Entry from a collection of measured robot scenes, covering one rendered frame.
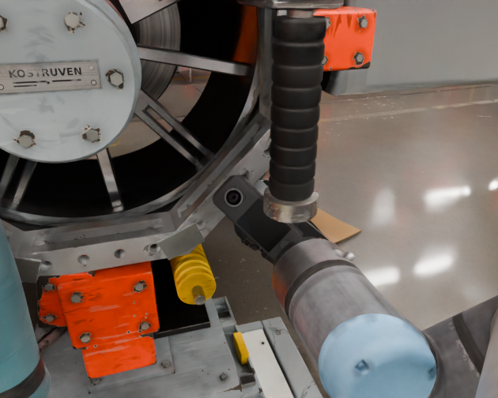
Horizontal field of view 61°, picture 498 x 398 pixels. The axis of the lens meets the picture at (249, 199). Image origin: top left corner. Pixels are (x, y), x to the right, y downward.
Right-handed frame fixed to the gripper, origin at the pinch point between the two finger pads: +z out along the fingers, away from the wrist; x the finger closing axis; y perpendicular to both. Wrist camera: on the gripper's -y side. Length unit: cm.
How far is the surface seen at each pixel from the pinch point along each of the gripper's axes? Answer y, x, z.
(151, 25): -22.1, 8.2, 18.1
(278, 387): 47, -33, 7
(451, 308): 98, 8, 24
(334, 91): 4.8, 20.9, 8.0
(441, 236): 116, 25, 60
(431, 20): 8.9, 39.9, 7.6
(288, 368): 49, -30, 11
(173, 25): -19.6, 10.6, 18.1
